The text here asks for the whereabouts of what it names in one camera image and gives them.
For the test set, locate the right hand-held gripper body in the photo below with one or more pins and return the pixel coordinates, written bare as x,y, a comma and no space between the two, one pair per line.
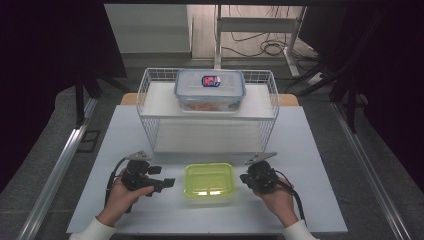
265,178

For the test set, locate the person's right hand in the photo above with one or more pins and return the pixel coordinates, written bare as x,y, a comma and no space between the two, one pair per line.
281,203

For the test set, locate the dark curtain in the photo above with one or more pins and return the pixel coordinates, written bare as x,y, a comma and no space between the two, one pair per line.
40,66
393,83

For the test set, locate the clear container with blue lid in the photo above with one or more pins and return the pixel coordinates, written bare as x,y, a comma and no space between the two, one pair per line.
193,90

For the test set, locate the wooden table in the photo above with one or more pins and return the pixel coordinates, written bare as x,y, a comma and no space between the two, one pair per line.
128,99

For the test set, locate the aluminium rail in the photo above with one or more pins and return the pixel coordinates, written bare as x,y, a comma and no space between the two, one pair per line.
370,170
56,173

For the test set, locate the person's left hand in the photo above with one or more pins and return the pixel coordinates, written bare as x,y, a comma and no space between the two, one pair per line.
120,200

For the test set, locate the white cabinet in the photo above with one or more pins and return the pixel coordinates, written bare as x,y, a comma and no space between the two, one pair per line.
150,30

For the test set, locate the white metal desk frame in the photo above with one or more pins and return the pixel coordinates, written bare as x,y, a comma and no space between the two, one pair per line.
256,25

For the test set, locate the black stand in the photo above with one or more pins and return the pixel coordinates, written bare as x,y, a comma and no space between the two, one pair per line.
350,106
80,103

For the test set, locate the green lidded container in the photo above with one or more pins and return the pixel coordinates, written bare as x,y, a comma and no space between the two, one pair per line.
206,176

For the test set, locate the black floor bracket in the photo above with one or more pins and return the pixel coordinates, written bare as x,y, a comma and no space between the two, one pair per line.
89,141

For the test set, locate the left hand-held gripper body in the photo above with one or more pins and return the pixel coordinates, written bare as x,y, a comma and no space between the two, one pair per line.
136,176

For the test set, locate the white power strip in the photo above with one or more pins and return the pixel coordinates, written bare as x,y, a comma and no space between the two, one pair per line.
315,78

